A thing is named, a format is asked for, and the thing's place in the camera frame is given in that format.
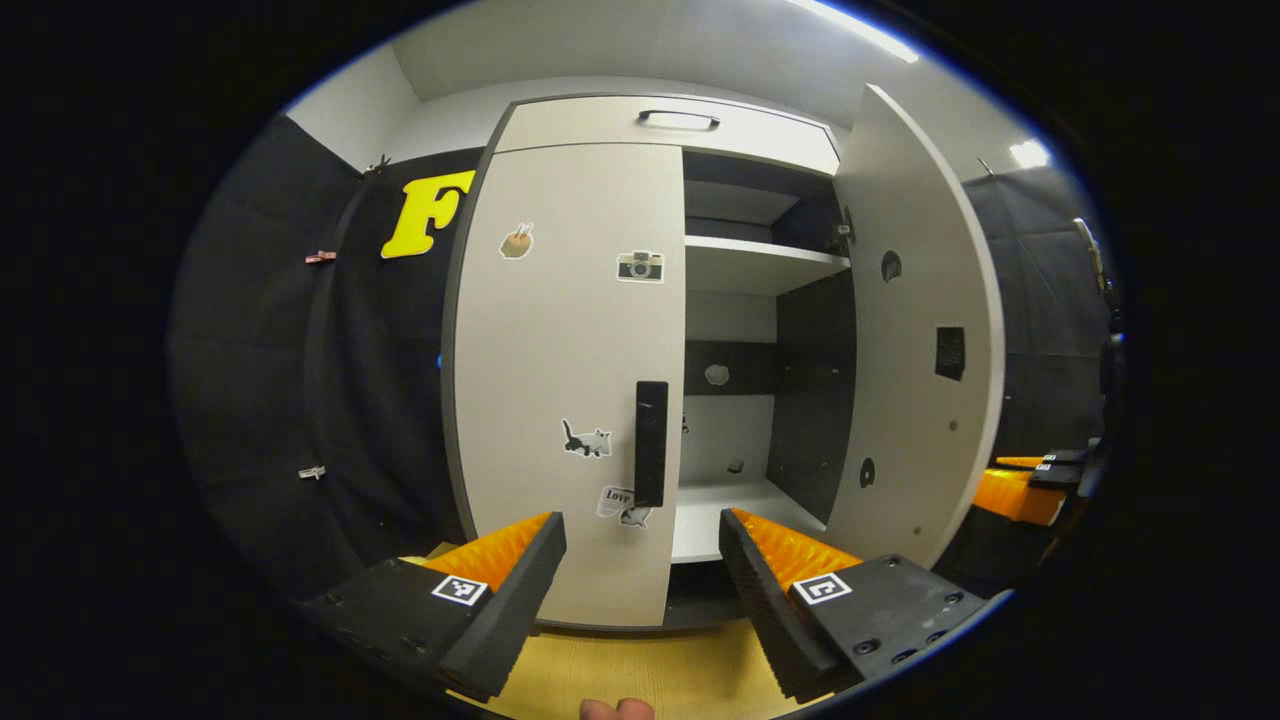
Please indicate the small ceiling light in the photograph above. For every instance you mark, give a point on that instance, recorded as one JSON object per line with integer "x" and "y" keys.
{"x": 1030, "y": 153}

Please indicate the double-door shoe cabinet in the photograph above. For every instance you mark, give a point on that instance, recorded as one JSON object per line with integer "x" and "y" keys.
{"x": 815, "y": 400}

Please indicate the red clip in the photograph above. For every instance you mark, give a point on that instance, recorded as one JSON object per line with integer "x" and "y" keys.
{"x": 320, "y": 257}

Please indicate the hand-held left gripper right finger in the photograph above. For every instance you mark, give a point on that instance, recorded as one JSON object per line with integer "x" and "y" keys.
{"x": 770, "y": 610}

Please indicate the white cabinet shelf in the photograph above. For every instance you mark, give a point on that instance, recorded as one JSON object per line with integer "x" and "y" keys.
{"x": 730, "y": 510}
{"x": 750, "y": 265}

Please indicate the beige cabinet door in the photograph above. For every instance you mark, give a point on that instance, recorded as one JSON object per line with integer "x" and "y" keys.
{"x": 560, "y": 350}
{"x": 910, "y": 420}

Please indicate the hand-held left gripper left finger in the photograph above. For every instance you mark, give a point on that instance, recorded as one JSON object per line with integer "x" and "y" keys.
{"x": 515, "y": 600}

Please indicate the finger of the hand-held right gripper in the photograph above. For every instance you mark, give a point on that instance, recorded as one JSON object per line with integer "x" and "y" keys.
{"x": 1050, "y": 458}
{"x": 1020, "y": 495}

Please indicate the beige cabinet drawer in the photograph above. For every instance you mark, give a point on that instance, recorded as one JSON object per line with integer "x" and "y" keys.
{"x": 580, "y": 125}

